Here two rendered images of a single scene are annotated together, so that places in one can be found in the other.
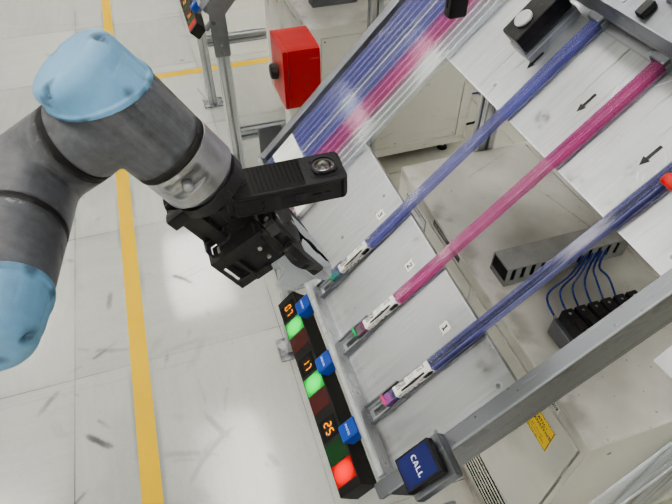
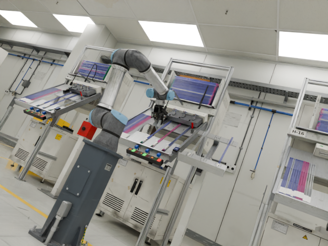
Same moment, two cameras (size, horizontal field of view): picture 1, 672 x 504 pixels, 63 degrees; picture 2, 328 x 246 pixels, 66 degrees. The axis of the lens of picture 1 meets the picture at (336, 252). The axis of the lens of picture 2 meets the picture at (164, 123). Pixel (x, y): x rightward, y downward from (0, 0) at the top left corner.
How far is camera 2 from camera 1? 2.00 m
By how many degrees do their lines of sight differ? 71
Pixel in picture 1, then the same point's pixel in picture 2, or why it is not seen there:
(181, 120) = not seen: hidden behind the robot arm
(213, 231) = (159, 110)
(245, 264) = (159, 116)
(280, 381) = not seen: hidden behind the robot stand
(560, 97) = (169, 126)
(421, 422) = (170, 151)
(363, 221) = (143, 137)
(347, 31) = (74, 138)
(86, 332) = not seen: outside the picture
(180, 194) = (162, 102)
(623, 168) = (181, 130)
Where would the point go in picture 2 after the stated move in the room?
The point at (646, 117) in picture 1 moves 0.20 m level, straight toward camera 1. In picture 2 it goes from (181, 127) to (188, 124)
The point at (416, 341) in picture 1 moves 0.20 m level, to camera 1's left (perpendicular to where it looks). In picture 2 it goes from (163, 145) to (148, 135)
